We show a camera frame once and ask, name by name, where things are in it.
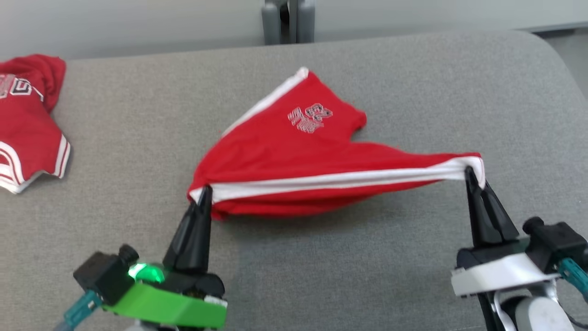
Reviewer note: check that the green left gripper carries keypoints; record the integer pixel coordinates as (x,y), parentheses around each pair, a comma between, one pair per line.
(170,305)

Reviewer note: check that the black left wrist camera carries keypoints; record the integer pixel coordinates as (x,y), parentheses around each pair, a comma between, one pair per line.
(103,276)

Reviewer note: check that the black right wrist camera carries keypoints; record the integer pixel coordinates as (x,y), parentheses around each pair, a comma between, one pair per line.
(556,241)

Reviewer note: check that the grey partition post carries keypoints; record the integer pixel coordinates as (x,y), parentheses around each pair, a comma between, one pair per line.
(275,23)

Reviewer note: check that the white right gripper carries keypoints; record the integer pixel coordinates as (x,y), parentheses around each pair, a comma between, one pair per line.
(496,273)

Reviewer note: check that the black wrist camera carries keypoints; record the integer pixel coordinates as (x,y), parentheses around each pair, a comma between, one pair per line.
(556,241)
(103,276)

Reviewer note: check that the red jersey with white sleeves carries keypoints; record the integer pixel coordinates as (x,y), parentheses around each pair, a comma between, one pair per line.
(27,128)

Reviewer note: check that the red shorts with white stripe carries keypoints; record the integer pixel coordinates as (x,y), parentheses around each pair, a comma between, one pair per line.
(285,161)

